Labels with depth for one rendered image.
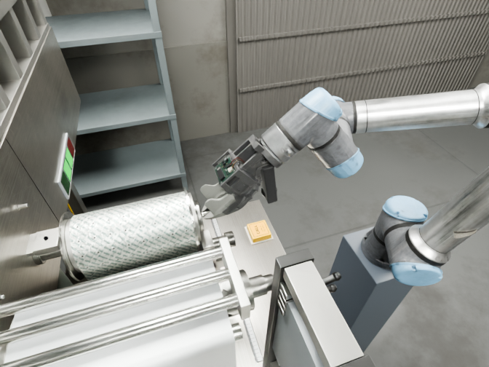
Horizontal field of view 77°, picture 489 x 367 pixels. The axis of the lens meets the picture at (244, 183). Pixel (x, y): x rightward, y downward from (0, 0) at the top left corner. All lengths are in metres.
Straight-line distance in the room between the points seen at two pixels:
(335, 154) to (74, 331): 0.51
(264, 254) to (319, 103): 0.63
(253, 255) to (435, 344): 1.36
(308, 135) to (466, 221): 0.42
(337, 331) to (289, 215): 2.03
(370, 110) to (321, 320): 0.50
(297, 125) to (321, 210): 1.92
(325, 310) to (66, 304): 0.31
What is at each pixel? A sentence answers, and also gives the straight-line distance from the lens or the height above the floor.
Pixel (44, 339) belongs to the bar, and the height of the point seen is 1.44.
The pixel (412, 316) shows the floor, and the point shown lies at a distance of 2.19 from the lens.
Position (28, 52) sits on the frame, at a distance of 1.12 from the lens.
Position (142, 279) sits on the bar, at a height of 1.44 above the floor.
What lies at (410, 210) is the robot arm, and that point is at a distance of 1.01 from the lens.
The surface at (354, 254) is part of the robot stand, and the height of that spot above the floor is 0.89.
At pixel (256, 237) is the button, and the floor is 0.92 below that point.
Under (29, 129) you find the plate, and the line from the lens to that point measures 0.91.
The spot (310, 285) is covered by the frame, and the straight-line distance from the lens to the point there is 0.41.
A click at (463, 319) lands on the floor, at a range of 2.33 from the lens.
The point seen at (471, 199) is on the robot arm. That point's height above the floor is 1.32.
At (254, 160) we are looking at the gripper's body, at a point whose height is 1.41.
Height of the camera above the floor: 1.80
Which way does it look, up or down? 43 degrees down
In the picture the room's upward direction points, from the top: straight up
